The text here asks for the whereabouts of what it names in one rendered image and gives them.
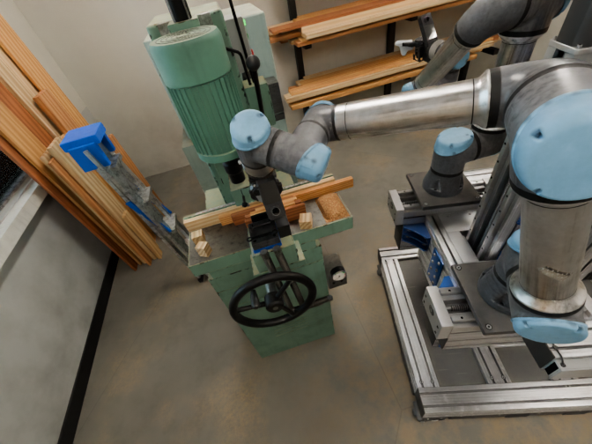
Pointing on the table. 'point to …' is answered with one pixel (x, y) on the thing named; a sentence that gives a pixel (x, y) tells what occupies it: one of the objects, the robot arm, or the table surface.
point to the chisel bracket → (240, 190)
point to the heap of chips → (331, 207)
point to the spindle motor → (201, 87)
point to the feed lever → (255, 77)
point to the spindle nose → (234, 171)
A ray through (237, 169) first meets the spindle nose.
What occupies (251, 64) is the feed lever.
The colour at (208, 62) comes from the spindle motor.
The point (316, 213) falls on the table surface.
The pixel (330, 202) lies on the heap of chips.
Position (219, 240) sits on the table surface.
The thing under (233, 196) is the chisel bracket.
